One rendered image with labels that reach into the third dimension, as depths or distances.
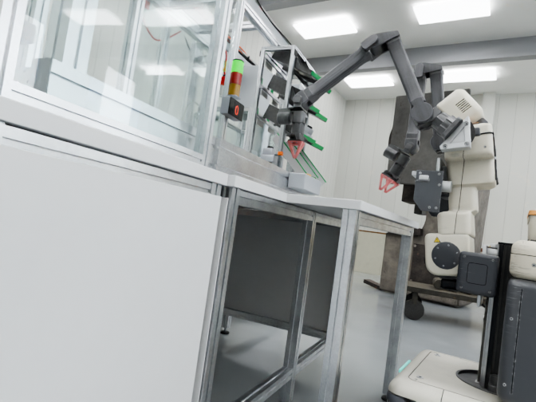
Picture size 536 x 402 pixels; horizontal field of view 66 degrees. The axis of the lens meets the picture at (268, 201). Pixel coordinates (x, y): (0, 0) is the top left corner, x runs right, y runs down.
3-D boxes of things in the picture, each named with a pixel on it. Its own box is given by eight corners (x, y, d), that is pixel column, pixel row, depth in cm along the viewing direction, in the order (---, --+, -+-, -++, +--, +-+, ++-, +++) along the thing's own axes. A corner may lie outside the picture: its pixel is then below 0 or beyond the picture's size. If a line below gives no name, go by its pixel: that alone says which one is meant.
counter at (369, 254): (297, 258, 1078) (302, 222, 1083) (397, 275, 943) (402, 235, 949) (282, 258, 1007) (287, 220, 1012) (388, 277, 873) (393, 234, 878)
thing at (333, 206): (418, 228, 202) (419, 222, 202) (360, 210, 125) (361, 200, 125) (293, 213, 238) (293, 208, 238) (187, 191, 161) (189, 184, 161)
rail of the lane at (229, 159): (313, 206, 192) (316, 183, 192) (214, 174, 111) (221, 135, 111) (301, 205, 194) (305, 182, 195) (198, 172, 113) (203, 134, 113)
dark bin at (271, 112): (313, 144, 212) (321, 132, 210) (301, 138, 201) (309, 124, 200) (276, 123, 227) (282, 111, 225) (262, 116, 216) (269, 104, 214)
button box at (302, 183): (319, 195, 175) (321, 181, 176) (304, 188, 156) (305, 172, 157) (304, 194, 178) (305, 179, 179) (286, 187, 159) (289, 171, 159)
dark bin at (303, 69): (322, 84, 214) (329, 71, 212) (310, 75, 203) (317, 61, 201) (284, 67, 228) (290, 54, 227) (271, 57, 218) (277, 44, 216)
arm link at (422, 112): (396, 19, 163) (400, 33, 172) (364, 36, 168) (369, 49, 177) (436, 116, 149) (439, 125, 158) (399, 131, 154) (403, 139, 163)
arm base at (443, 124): (462, 118, 144) (465, 128, 154) (443, 105, 147) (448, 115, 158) (443, 137, 146) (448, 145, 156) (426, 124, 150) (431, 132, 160)
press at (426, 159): (345, 288, 588) (372, 81, 606) (378, 284, 707) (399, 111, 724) (467, 314, 500) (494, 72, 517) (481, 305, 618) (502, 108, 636)
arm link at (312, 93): (380, 40, 164) (386, 53, 174) (372, 30, 167) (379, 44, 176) (294, 106, 177) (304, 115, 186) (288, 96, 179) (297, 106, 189)
